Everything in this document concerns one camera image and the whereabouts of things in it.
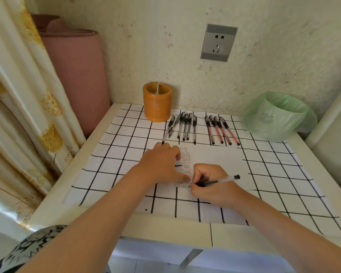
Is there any orange cylindrical pen holder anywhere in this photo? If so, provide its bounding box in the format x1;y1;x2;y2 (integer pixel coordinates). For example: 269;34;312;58
143;82;172;123

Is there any person's left hand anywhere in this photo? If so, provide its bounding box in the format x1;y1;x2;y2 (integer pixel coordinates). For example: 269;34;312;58
138;142;192;191

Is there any green bag lined bin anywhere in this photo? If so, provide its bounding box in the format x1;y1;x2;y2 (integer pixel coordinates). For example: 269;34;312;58
242;91;318;142

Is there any black white patterned garment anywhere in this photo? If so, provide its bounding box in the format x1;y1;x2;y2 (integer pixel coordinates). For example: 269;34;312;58
0;224;112;273

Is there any white table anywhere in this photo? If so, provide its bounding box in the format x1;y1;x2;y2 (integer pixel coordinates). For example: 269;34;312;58
26;102;341;273

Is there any clear black gel pen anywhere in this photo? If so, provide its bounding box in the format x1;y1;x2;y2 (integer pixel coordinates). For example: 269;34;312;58
197;175;241;187

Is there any pink rolled mat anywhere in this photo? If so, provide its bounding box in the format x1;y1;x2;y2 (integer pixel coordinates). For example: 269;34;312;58
31;14;111;139

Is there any red gel pen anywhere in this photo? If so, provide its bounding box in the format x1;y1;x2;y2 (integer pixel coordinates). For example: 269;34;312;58
205;115;215;145
219;116;241;146
209;115;224;144
214;116;232;146

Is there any white furniture frame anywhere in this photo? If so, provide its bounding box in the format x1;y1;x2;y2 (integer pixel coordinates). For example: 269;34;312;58
303;78;341;192

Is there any cream floral curtain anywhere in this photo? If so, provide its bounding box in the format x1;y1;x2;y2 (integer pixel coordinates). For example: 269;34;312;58
0;0;86;234

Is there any small paper with scribbles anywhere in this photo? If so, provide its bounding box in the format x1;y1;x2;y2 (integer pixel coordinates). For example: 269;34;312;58
174;146;193;188

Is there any white black grid tablecloth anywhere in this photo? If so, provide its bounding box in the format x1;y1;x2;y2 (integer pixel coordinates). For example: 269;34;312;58
63;104;341;248

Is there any row of black pens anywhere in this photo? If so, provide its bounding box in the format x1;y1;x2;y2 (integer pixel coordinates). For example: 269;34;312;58
162;111;198;145

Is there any person's left forearm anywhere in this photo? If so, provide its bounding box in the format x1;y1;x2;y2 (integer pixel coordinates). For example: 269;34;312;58
16;163;160;273

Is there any person's right hand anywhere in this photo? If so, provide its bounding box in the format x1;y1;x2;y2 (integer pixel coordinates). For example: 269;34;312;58
190;163;246;210

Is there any grey wall socket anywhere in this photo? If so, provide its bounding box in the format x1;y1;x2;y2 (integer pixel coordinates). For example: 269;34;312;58
200;23;239;62

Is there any person's right forearm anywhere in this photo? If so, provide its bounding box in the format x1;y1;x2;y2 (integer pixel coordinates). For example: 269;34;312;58
230;187;341;273

